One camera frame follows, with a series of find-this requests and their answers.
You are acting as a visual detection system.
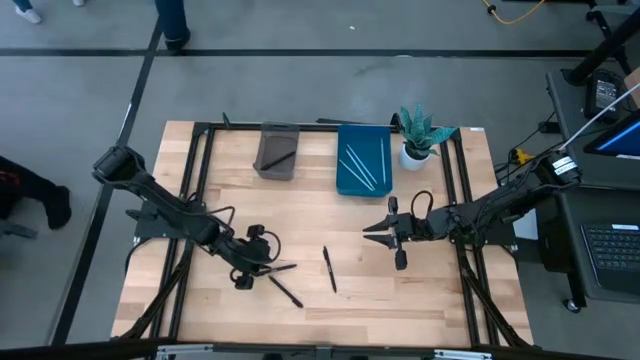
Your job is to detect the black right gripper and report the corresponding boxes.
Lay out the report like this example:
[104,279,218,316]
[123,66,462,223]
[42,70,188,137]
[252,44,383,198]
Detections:
[363,196,429,271]

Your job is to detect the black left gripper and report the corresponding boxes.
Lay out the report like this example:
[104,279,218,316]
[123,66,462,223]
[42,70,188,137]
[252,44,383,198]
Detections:
[232,224,276,291]

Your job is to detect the black pen with clip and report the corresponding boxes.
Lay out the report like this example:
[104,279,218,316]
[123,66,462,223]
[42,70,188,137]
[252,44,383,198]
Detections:
[267,274,305,309]

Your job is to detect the white pens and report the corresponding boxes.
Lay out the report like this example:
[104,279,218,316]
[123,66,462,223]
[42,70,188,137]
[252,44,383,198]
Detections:
[344,148,376,190]

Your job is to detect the long black pointed pen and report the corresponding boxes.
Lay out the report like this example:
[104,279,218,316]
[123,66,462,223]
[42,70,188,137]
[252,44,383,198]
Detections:
[259,150,297,172]

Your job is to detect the dark grey click pen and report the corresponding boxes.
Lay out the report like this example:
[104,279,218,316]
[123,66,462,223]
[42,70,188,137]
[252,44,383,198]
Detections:
[322,244,339,295]

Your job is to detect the white plant pot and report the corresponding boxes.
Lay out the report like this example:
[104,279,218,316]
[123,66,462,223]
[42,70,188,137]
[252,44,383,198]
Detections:
[398,143,431,172]

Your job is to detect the blue plastic tray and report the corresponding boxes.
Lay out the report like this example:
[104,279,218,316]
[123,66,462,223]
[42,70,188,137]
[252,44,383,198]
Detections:
[335,124,394,198]

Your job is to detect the green snake plant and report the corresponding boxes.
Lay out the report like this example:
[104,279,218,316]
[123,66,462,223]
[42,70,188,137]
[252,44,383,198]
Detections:
[398,103,457,160]

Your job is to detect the grey plastic bin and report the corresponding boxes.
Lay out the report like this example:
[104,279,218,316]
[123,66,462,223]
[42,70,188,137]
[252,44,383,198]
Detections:
[252,121,301,182]

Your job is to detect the yellow power plug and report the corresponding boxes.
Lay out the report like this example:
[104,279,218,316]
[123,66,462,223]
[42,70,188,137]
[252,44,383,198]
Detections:
[509,147,534,166]

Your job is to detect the dark grey side desk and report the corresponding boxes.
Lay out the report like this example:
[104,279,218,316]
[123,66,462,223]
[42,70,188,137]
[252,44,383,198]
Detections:
[544,64,640,315]

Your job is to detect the black laptop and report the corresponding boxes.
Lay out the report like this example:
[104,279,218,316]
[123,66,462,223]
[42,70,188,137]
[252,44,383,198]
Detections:
[579,222,640,296]

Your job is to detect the person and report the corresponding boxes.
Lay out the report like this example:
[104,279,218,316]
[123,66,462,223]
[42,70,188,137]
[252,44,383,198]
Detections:
[0,154,73,240]
[153,0,192,52]
[12,0,87,25]

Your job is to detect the black monitor with blue screen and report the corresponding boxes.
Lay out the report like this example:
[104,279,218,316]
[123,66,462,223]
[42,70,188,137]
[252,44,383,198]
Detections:
[583,108,640,162]

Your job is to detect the black power supply box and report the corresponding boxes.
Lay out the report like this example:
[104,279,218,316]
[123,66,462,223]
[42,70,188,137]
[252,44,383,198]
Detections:
[584,69,625,124]

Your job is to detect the black pole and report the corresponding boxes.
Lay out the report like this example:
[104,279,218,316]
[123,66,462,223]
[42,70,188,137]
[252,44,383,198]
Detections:
[562,9,640,87]

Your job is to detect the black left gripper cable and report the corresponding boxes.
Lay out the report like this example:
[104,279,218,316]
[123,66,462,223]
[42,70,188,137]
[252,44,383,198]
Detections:
[259,229,282,264]

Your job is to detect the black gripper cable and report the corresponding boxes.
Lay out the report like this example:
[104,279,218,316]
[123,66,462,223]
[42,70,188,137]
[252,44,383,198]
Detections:
[259,229,282,264]
[409,189,435,221]

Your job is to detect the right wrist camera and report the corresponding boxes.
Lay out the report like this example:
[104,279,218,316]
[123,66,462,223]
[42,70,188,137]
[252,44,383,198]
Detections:
[398,214,416,241]

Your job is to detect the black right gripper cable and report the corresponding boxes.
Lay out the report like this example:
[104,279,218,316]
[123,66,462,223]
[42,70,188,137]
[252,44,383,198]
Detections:
[409,189,435,221]

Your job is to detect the silver corner bracket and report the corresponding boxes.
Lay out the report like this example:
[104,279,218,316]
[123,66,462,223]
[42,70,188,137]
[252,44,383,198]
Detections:
[433,348,494,360]
[155,343,215,360]

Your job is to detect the black aluminium table frame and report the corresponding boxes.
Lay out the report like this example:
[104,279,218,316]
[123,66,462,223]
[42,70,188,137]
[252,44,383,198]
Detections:
[112,112,536,360]

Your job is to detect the yellow cable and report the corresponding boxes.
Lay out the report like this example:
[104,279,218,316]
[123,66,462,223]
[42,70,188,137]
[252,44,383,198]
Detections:
[480,0,547,26]

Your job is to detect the white cable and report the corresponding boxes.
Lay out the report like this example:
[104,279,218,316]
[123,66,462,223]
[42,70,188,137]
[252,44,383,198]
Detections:
[558,82,640,151]

